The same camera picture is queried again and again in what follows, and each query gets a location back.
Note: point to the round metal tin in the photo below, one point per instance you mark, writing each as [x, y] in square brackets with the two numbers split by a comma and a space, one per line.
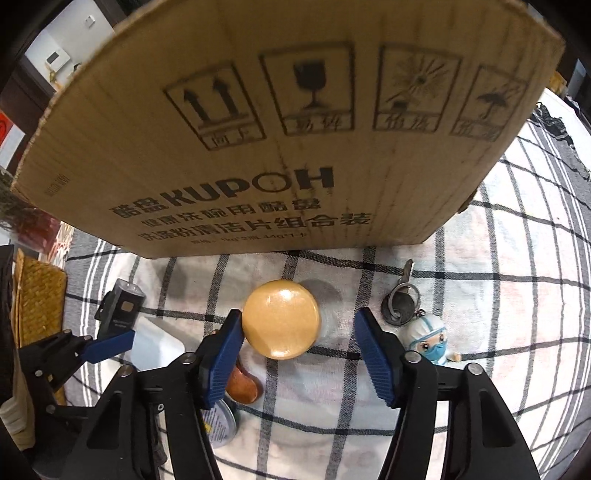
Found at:
[224, 424]

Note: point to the white intercom panel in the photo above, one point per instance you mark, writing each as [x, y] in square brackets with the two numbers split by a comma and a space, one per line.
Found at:
[57, 58]

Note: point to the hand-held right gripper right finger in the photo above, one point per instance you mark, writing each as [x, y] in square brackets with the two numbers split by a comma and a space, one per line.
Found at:
[376, 360]

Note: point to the glass vase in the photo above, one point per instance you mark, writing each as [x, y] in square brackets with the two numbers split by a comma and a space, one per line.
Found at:
[39, 228]

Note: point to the small black light device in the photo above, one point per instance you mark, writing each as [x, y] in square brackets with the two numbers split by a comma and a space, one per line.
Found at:
[127, 302]

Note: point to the black white checked tablecloth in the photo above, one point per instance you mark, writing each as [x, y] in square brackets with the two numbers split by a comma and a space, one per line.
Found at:
[508, 277]

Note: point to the woven straw mat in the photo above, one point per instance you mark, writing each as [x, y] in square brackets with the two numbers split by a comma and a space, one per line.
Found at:
[39, 295]

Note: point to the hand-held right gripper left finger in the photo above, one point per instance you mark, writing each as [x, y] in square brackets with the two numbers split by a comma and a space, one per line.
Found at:
[226, 350]

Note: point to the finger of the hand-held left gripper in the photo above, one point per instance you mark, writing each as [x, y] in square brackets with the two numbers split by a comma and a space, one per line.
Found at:
[111, 345]
[104, 309]

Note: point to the floral patterned placemat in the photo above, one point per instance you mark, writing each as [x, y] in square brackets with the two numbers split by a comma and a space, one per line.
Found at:
[62, 242]

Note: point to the brown wooden spoon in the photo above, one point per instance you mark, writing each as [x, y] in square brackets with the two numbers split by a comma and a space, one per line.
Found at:
[244, 385]

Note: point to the brown cardboard box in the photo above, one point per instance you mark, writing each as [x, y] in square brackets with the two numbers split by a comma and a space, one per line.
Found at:
[323, 138]

